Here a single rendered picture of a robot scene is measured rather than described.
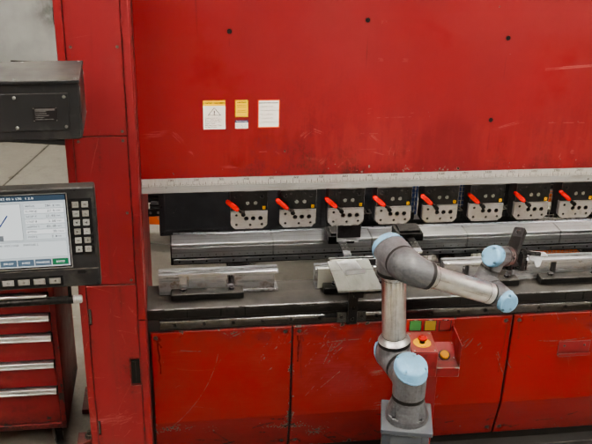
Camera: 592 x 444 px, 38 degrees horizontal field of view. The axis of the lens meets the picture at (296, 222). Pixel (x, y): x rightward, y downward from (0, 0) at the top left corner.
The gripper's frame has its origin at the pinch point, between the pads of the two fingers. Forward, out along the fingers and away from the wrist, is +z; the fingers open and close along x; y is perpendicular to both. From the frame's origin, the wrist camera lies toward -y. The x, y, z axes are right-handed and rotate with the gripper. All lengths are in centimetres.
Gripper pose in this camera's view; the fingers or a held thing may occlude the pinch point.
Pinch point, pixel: (529, 250)
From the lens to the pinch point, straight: 341.7
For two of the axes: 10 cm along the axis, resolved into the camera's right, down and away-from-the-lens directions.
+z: 5.9, 0.3, 8.0
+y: -1.3, 9.9, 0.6
